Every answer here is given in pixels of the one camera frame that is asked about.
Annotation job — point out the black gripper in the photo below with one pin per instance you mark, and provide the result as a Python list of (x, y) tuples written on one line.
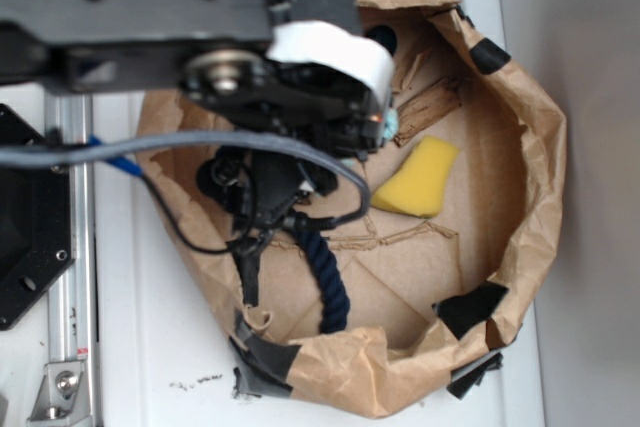
[(321, 80)]

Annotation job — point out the light blue cloth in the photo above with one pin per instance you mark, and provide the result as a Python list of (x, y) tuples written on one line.
[(391, 125)]

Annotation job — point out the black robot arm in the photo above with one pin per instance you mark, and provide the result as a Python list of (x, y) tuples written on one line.
[(105, 46)]

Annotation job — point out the dark green oblong object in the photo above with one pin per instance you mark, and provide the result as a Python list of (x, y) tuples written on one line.
[(385, 36)]

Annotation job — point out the brown wood piece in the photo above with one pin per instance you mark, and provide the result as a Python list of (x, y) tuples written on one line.
[(427, 108)]

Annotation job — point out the yellow sponge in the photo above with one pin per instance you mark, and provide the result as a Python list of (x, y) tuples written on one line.
[(418, 187)]

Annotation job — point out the brown paper bag tray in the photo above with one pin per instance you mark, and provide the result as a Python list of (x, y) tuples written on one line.
[(428, 295)]

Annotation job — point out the black camera with mount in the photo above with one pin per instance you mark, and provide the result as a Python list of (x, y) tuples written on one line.
[(259, 189)]

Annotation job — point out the aluminium extrusion rail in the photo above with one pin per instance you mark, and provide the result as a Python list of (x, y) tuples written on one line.
[(72, 299)]

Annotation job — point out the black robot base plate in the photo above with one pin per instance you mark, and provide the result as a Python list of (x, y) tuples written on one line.
[(36, 237)]

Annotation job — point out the metal corner bracket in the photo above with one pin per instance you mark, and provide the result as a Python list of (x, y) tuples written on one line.
[(63, 396)]

